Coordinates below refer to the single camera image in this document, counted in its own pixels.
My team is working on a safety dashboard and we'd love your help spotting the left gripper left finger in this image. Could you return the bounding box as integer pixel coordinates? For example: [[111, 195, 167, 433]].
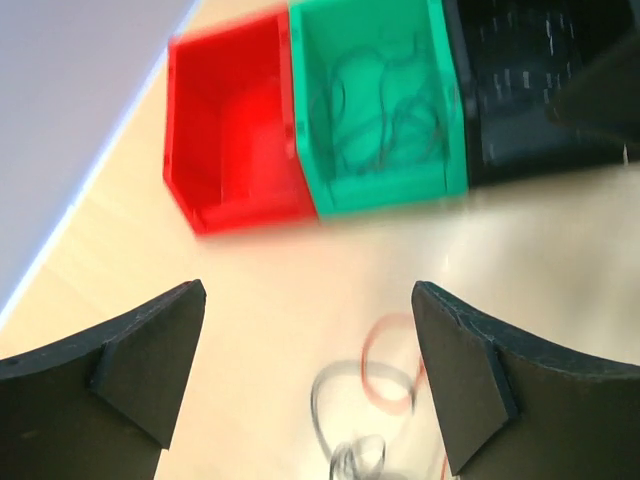
[[1, 280, 206, 479]]

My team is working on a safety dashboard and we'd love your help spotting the orange wire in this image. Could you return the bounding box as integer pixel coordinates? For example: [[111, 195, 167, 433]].
[[359, 312, 451, 480]]

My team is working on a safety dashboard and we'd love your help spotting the black plastic bin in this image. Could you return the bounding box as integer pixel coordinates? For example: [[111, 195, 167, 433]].
[[443, 1, 639, 187]]

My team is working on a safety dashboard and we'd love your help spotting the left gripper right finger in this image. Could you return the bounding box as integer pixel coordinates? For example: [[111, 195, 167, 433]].
[[412, 281, 639, 479]]

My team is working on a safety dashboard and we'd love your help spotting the green plastic bin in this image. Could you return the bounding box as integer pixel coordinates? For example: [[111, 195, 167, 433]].
[[289, 1, 468, 218]]

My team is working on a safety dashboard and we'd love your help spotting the red plastic bin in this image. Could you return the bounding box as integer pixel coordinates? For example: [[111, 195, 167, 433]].
[[163, 4, 317, 236]]

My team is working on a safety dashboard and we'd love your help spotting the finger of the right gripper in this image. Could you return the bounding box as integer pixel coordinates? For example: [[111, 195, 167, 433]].
[[544, 34, 639, 160]]

